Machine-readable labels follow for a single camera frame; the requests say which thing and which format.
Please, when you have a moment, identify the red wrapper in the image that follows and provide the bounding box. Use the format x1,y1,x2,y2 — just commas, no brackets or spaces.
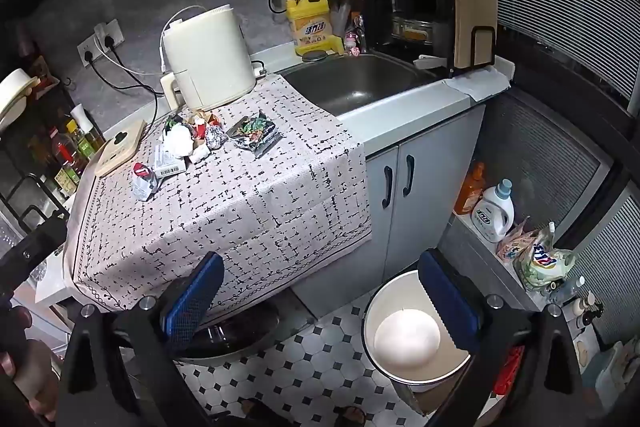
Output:
134,162,153,180

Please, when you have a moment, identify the white tissue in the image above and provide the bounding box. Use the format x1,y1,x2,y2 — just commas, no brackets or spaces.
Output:
164,124,193,158

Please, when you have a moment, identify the green snack wrapper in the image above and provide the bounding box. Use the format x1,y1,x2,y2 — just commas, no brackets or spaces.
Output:
227,110,282,159

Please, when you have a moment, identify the beige round trash bin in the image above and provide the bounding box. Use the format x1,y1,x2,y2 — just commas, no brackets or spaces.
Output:
362,270,470,392

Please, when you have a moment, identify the person left hand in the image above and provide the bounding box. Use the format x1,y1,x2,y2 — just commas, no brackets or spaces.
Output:
1,306,60,423

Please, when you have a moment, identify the red plastic bag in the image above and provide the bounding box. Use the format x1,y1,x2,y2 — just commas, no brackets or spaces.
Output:
492,346,524,397

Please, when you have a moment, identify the washing machine door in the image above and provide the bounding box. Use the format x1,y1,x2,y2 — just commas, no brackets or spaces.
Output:
176,291,316,365

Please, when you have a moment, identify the white green plastic bag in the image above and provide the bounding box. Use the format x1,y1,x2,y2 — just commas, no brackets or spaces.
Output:
513,221,577,291

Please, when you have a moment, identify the white laundry detergent bottle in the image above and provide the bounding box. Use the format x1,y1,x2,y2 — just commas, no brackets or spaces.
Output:
483,178,514,244

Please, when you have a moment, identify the grey cabinet left door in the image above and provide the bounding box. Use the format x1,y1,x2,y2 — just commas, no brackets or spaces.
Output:
292,147,398,319

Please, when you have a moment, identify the grey cabinet door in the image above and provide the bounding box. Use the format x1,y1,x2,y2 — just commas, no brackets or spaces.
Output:
292,147,398,319
383,104,485,281

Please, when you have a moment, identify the orange cleaner bottle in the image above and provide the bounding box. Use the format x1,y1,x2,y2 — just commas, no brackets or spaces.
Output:
454,161,485,215

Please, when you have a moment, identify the yellow cap green bottle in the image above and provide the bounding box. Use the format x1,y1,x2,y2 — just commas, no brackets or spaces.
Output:
66,119,96,160

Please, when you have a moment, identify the grey cabinet right door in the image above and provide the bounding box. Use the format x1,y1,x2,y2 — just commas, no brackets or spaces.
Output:
383,104,485,281

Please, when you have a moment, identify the white top oil sprayer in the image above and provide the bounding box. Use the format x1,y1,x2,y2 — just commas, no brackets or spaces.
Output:
70,104,105,150

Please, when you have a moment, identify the beige induction cooker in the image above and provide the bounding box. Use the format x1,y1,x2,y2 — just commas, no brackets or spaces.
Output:
94,120,145,178

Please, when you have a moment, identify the white patterned tablecloth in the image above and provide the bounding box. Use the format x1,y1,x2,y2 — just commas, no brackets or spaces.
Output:
64,75,372,321

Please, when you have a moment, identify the stainless steel sink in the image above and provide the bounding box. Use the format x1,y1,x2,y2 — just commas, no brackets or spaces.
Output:
281,53,438,116

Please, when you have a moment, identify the cream air fryer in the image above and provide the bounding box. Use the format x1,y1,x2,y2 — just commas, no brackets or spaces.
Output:
160,4,256,110

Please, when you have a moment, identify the wooden cutting board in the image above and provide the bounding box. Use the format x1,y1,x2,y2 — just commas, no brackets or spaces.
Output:
452,0,498,70

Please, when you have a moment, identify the black power cable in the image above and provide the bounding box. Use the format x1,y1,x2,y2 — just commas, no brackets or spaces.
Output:
84,40,166,138

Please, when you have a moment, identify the wall power socket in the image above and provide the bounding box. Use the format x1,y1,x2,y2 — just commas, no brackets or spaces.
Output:
77,18,125,67

